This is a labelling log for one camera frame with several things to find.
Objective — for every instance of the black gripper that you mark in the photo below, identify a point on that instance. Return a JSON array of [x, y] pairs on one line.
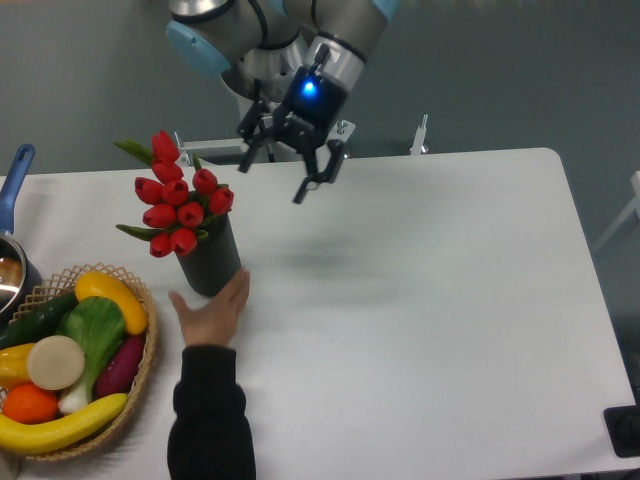
[[307, 110]]

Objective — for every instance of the red tulip bouquet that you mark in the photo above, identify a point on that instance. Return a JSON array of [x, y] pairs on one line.
[[181, 213]]

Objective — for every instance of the black sleeved forearm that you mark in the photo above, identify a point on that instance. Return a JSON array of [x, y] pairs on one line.
[[211, 437]]

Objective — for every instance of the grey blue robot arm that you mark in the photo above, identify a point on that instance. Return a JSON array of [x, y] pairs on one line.
[[211, 36]]

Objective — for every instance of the dark grey ribbed vase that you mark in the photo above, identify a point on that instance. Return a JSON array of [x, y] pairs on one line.
[[214, 260]]

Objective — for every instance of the person's hand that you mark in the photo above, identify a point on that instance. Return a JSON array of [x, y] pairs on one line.
[[216, 322]]

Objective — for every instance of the yellow squash upper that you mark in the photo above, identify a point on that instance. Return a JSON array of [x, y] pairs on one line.
[[99, 284]]

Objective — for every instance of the green bok choy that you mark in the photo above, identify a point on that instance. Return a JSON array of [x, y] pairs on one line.
[[97, 325]]

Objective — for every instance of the woven wicker basket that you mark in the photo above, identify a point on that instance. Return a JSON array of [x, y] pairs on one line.
[[61, 283]]

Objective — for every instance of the purple sweet potato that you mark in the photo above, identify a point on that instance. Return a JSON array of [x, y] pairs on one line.
[[119, 374]]

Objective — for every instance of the green cucumber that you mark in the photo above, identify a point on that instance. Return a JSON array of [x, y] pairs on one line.
[[38, 323]]

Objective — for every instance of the beige round disc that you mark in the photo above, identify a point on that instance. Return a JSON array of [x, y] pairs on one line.
[[55, 363]]

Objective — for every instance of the yellow bell pepper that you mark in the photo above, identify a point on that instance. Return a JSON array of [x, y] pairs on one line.
[[13, 366]]

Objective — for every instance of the white furniture piece right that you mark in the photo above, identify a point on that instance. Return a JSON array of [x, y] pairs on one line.
[[629, 211]]

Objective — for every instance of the orange fruit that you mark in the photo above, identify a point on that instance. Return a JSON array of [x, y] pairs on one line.
[[30, 404]]

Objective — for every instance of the yellow banana squash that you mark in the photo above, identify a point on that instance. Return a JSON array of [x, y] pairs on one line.
[[59, 434]]

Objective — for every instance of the black box at edge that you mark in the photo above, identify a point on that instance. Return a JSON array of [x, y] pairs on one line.
[[623, 428]]

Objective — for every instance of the white clamp post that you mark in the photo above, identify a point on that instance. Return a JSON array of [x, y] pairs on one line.
[[419, 146]]

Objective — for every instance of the blue handled saucepan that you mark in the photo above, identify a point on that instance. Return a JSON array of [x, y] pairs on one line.
[[18, 274]]

